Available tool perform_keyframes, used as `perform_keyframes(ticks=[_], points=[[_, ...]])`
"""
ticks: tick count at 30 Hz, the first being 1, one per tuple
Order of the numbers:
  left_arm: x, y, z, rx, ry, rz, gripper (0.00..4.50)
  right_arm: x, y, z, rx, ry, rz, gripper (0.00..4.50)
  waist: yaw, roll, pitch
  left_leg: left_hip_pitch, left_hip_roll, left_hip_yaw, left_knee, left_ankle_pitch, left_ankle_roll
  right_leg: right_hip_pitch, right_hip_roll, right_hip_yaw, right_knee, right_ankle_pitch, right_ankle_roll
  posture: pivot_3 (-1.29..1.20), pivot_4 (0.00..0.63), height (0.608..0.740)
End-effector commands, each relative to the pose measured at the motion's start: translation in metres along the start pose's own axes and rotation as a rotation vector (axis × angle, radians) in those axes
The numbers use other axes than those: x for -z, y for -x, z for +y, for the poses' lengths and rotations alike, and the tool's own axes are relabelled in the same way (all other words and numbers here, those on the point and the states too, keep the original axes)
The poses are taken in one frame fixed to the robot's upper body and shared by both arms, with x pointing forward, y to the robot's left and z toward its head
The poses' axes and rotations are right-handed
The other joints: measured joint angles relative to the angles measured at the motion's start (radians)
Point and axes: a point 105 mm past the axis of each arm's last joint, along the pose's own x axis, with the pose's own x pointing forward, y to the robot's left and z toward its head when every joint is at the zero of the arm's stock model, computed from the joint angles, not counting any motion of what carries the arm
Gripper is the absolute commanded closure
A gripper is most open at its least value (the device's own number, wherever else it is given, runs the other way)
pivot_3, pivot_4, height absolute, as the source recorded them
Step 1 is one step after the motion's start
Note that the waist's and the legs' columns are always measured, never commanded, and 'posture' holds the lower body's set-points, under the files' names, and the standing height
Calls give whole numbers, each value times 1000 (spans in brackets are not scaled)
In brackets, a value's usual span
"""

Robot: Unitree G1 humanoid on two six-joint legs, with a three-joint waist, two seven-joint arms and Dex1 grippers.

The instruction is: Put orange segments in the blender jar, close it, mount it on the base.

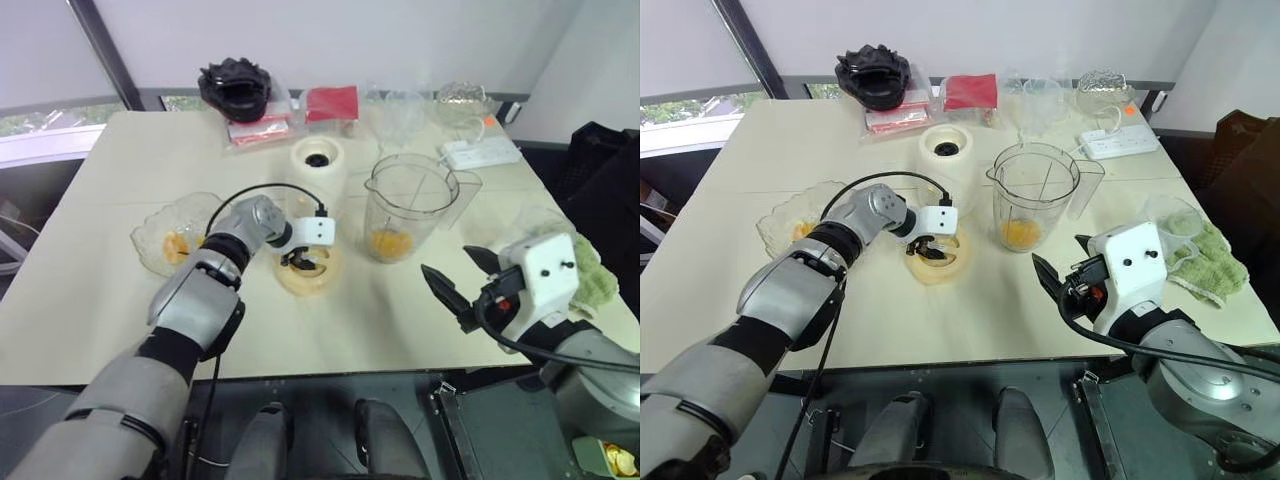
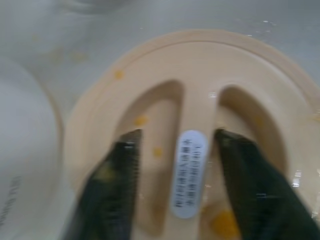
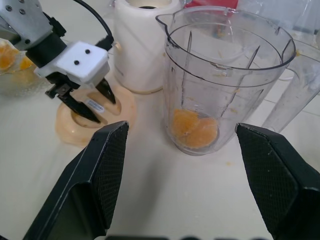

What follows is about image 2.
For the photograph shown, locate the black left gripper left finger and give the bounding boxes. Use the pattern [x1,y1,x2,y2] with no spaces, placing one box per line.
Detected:
[65,128,143,240]

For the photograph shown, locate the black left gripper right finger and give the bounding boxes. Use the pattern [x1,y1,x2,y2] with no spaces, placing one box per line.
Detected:
[214,128,320,240]

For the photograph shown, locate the peach blender jar lid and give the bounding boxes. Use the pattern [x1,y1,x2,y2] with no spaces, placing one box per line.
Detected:
[63,29,320,240]

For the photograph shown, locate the cream blender base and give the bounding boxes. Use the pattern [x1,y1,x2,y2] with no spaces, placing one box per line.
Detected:
[0,56,64,240]

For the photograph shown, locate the orange pulp piece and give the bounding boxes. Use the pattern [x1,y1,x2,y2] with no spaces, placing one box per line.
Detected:
[210,209,241,239]

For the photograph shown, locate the white lid sticker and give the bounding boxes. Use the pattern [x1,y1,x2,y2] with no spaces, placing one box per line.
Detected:
[170,128,209,219]

